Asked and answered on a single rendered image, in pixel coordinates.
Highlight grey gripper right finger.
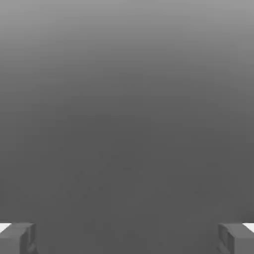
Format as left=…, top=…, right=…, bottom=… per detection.
left=216, top=222, right=254, bottom=254

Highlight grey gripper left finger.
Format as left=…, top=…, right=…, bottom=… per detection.
left=0, top=222, right=38, bottom=254

